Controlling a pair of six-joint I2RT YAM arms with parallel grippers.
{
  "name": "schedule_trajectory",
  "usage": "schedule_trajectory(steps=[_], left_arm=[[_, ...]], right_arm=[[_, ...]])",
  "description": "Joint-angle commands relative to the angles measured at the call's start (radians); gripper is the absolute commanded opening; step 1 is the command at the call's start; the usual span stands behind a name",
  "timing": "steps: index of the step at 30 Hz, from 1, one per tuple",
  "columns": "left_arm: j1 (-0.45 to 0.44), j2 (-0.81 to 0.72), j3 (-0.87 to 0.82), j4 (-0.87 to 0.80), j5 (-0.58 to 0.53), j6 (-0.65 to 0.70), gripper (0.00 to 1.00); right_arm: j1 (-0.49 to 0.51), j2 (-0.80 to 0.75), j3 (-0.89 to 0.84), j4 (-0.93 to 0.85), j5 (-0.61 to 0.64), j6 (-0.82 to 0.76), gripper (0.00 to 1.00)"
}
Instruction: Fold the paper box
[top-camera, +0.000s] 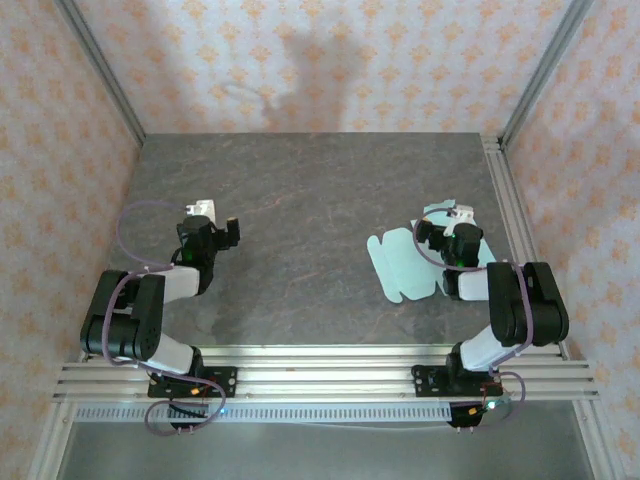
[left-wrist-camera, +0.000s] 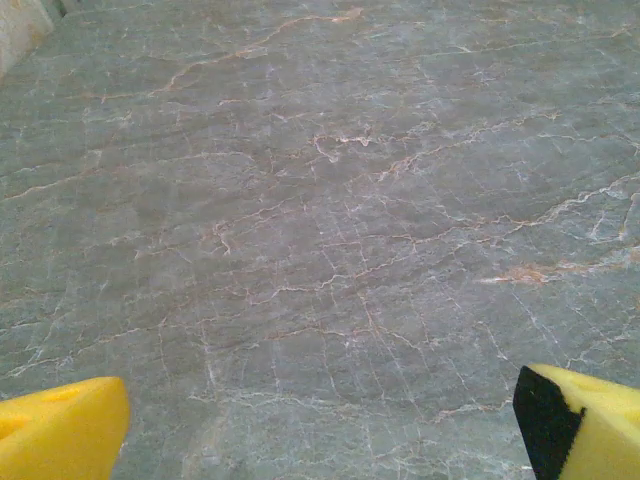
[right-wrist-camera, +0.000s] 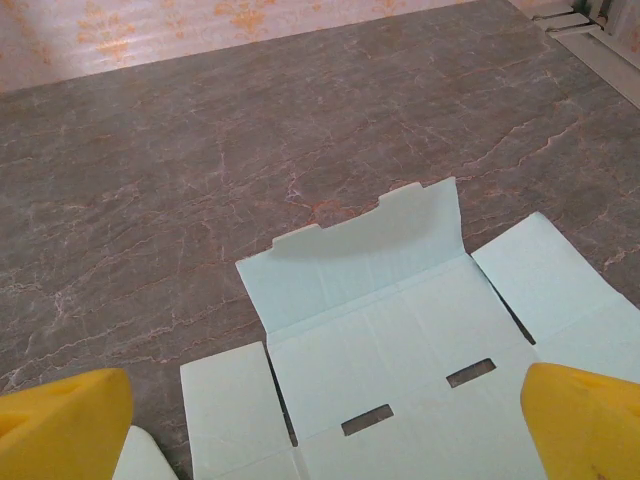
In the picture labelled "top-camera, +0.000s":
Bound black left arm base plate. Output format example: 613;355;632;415
147;366;239;400

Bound black electronics board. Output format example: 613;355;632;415
447;397;512;431

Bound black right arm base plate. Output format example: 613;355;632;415
411;364;504;400

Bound aluminium mounting rails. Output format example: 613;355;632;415
52;343;601;404

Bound aluminium frame post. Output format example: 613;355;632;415
54;0;147;146
499;0;596;146

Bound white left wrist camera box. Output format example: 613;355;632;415
184;199;217;220

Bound slotted grey cable duct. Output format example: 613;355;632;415
73;403;454;425

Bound aluminium side rail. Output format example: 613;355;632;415
480;134;571;361

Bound aluminium frame leg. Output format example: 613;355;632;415
29;399;76;480
572;399;626;480

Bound light green paper box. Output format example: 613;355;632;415
366;202;494;305

